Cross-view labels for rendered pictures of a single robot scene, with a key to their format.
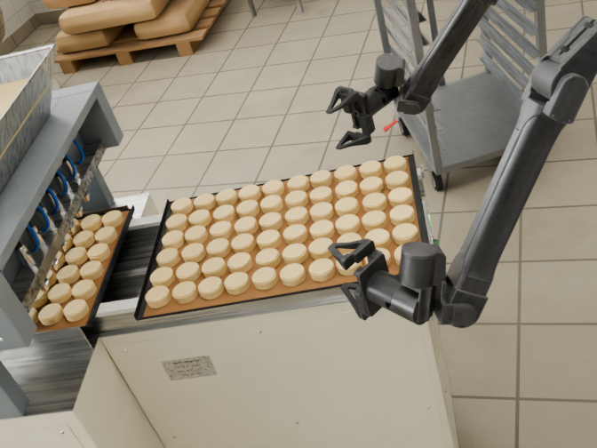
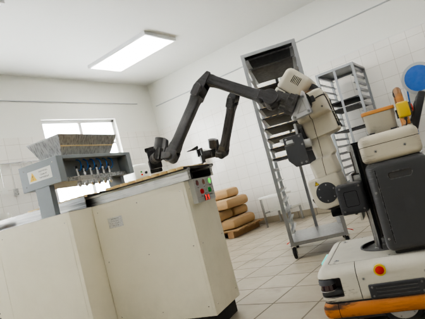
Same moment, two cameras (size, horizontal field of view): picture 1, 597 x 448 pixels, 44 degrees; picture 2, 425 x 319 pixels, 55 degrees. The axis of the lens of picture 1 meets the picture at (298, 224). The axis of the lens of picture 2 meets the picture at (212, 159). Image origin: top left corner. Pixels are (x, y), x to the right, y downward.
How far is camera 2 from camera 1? 1.79 m
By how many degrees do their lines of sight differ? 41
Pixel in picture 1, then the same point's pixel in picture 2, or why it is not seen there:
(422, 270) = (157, 141)
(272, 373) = (140, 225)
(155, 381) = (105, 229)
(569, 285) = not seen: hidden behind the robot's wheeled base
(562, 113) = (193, 92)
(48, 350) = (74, 207)
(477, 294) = (172, 149)
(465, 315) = (167, 154)
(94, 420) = (76, 224)
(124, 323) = (99, 200)
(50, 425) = (62, 219)
